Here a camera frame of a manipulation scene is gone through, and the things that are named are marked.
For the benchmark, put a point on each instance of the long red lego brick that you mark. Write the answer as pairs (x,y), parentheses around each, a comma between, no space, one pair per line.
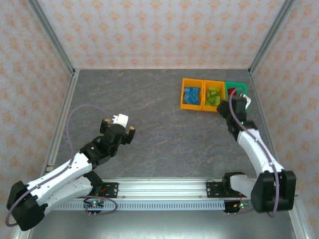
(231,90)

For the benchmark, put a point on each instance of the long blue lego brick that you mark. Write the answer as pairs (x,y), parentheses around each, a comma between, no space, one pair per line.
(197,90)
(187,89)
(186,98)
(195,100)
(192,94)

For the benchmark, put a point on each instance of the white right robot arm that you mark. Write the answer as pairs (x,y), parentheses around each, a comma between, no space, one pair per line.
(256,154)

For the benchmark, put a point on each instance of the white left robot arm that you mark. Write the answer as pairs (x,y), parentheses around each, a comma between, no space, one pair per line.
(57,174)

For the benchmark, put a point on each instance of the yellow plastic bin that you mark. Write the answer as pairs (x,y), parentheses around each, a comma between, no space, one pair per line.
(211,108)
(190,107)

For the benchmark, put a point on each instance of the green plastic bin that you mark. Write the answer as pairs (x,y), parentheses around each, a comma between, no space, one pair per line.
(227,84)

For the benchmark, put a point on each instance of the small circuit board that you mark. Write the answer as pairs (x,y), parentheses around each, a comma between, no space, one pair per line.
(94,204)
(235,206)

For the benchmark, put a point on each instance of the aluminium side rail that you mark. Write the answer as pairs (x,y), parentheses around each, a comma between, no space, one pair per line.
(260,107)
(59,124)

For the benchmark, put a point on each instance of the wide aluminium base rail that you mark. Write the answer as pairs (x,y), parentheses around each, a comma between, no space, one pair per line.
(162,186)

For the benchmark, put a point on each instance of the aluminium frame post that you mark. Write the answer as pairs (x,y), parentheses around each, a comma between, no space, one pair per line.
(52,37)
(271,37)

